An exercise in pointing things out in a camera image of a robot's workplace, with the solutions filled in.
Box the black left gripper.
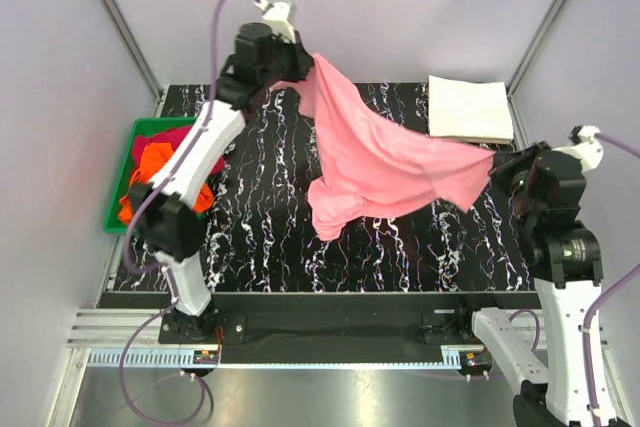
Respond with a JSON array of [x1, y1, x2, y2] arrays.
[[260, 30, 317, 90]]

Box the pink t shirt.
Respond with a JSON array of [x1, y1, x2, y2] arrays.
[[290, 54, 495, 241]]

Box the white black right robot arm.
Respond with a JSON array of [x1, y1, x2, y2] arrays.
[[453, 140, 627, 426]]

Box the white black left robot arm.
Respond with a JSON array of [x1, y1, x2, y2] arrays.
[[127, 20, 314, 343]]

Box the white folded cloth stack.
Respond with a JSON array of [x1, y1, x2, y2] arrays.
[[428, 76, 514, 139]]

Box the wooden board under cloth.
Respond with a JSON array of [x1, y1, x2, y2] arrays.
[[430, 134, 514, 145]]

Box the magenta t shirt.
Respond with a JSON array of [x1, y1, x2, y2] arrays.
[[132, 126, 229, 178]]

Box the green plastic bin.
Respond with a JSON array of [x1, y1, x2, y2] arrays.
[[103, 117, 196, 235]]

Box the orange t shirt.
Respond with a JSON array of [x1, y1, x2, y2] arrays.
[[118, 142, 215, 226]]

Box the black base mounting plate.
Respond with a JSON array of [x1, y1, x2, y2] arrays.
[[159, 293, 499, 367]]

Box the right aluminium corner post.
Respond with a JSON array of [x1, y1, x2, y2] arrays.
[[505, 0, 600, 98]]

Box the aluminium corner post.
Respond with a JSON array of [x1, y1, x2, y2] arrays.
[[99, 0, 164, 102], [505, 0, 600, 98]]

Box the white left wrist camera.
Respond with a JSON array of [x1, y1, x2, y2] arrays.
[[256, 0, 297, 43]]

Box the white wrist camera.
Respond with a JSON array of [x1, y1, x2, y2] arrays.
[[569, 125, 604, 172], [256, 0, 297, 43]]

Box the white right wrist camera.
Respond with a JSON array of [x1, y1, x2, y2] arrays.
[[569, 125, 604, 172]]

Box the left aluminium corner post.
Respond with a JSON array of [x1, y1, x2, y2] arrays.
[[99, 0, 164, 102]]

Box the aluminium front frame rail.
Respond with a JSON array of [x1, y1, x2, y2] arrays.
[[64, 309, 616, 373]]

